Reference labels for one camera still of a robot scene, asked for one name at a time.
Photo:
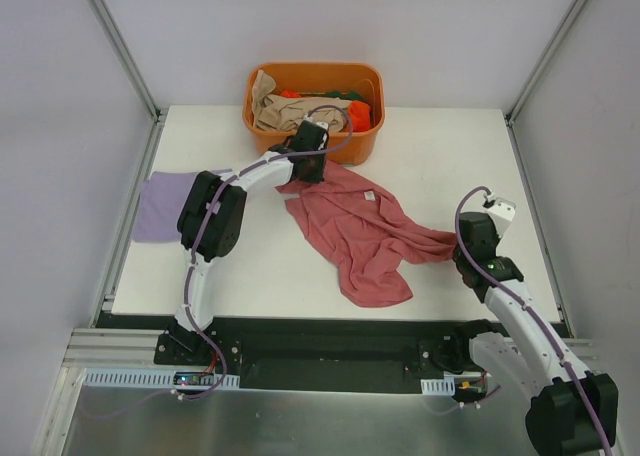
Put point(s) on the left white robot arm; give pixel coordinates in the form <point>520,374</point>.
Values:
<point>210,226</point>

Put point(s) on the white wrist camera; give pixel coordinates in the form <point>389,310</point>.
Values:
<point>321,124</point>
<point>501,212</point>

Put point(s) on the left white cable duct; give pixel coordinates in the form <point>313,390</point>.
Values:
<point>158,379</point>

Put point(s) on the green t shirt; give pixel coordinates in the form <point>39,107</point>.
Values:
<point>351,96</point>

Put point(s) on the beige t shirt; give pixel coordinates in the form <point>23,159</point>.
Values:
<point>275,113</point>

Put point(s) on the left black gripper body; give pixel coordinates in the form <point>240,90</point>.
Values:
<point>310,170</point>

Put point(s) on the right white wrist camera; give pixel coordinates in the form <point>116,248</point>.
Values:
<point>501,212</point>

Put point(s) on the right aluminium frame post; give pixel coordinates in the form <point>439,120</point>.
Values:
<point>552,47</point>

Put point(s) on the orange t shirt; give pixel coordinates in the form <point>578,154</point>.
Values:
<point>358,112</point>

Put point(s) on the pink t shirt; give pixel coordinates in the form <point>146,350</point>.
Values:
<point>361,229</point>

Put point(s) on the left aluminium frame post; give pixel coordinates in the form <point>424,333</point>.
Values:
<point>122,52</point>

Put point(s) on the white cable duct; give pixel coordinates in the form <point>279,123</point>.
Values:
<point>158,379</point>
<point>445,387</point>

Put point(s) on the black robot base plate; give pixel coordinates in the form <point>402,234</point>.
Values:
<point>329,376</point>

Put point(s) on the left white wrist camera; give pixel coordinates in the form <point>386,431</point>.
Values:
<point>321,124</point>

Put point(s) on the aluminium front frame rail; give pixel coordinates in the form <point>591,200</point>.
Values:
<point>85,348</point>

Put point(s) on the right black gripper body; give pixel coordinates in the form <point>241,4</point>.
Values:
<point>461,264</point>

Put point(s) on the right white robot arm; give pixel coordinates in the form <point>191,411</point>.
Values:
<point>569,409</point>

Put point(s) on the aluminium frame post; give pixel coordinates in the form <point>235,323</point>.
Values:
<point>122,52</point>
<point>552,47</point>

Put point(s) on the folded purple t shirt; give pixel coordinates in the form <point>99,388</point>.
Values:
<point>161,200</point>

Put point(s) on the right white cable duct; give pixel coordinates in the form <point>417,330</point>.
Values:
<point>445,387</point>

